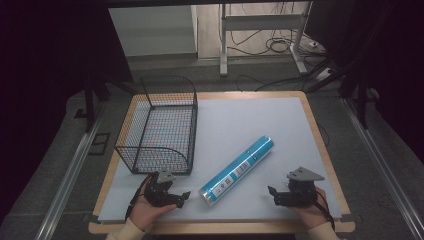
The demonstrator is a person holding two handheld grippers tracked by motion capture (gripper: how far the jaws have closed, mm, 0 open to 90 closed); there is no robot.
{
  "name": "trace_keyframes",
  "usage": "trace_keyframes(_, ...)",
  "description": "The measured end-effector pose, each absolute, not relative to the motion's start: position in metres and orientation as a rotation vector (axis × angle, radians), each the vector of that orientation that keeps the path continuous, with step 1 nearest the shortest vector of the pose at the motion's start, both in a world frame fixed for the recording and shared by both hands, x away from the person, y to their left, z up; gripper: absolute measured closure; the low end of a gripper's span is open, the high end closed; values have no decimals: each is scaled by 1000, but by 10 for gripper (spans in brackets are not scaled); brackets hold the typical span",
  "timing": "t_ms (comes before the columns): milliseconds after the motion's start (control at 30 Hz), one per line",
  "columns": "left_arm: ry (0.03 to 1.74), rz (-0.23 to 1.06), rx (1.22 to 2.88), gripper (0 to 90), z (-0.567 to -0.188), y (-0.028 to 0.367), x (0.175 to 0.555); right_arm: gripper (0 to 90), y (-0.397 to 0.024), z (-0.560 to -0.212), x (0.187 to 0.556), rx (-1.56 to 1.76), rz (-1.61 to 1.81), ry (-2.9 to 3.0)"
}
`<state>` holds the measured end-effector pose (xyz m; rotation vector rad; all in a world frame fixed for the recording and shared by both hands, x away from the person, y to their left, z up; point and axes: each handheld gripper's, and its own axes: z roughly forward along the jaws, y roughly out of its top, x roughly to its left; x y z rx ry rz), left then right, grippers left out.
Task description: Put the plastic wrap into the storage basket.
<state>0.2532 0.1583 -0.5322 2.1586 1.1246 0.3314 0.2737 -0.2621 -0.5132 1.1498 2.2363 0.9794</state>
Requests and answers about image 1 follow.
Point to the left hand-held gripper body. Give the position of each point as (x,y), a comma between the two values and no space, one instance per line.
(159,193)

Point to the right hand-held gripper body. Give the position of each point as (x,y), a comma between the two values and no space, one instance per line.
(300,196)

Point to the person's right hand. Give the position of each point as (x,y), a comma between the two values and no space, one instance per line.
(313,215)

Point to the person's left hand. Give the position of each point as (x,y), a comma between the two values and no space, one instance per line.
(146,213)

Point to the blue cylindrical tube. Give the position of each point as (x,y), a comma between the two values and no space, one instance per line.
(236,170)

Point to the light grey table mat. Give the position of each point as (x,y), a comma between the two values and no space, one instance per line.
(253,116)

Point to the black stand legs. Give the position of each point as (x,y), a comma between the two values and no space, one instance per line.
(89,103)
(361,100)

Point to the white power strip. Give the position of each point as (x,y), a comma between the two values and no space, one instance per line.
(324,74)

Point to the light grey panel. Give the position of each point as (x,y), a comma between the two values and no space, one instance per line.
(153,30)

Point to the black floor bracket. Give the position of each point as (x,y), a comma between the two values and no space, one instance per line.
(99,143)

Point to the silver floor rail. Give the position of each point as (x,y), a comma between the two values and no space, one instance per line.
(68,180)
(383,166)

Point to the white metal stand frame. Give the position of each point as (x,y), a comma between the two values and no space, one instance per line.
(263,22)

